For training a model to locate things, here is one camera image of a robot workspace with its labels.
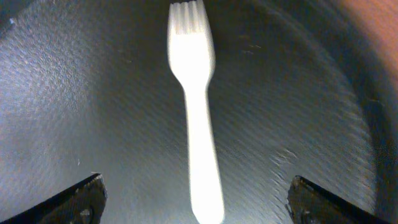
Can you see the round black serving tray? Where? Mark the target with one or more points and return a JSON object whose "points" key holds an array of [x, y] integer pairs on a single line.
{"points": [[298, 89]]}

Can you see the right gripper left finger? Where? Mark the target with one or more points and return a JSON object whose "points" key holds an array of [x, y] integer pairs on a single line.
{"points": [[82, 203]]}

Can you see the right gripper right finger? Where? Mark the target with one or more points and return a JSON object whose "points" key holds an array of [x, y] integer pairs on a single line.
{"points": [[308, 203]]}

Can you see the white plastic fork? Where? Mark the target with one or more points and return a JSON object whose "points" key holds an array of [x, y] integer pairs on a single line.
{"points": [[191, 59]]}

